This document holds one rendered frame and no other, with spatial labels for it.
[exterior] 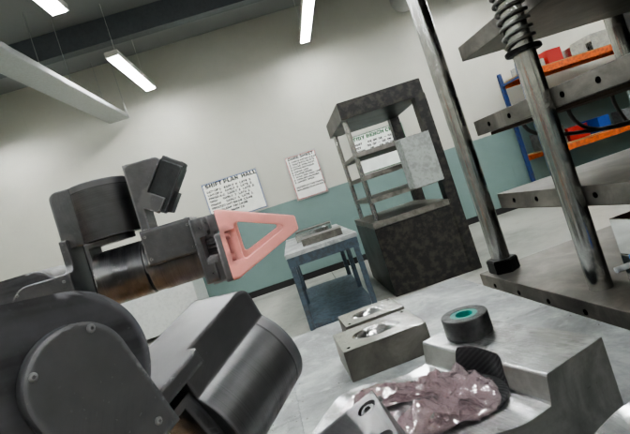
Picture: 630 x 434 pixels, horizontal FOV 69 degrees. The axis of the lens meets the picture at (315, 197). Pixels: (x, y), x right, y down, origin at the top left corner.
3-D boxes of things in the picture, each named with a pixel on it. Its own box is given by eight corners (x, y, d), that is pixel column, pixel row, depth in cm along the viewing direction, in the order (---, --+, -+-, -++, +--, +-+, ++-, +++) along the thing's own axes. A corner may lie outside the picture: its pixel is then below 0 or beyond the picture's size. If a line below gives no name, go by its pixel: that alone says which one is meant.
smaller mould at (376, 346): (352, 382, 101) (343, 352, 101) (340, 361, 116) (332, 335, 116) (435, 351, 103) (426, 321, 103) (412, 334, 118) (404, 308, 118)
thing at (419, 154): (402, 302, 439) (336, 98, 439) (373, 276, 593) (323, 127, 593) (492, 270, 445) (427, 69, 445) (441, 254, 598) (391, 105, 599)
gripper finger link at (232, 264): (282, 192, 50) (199, 217, 49) (288, 187, 43) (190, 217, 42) (301, 251, 50) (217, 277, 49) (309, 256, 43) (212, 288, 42)
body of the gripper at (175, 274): (215, 216, 54) (152, 234, 53) (206, 215, 44) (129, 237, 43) (231, 268, 54) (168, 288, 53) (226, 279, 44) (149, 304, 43)
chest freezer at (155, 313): (215, 311, 719) (197, 255, 719) (206, 324, 642) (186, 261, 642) (121, 343, 710) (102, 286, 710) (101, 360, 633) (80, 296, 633)
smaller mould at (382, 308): (352, 348, 122) (345, 327, 122) (343, 336, 135) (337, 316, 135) (411, 326, 124) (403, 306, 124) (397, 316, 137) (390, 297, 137)
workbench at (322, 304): (311, 338, 418) (281, 246, 418) (305, 297, 608) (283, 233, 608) (382, 313, 422) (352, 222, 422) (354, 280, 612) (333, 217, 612)
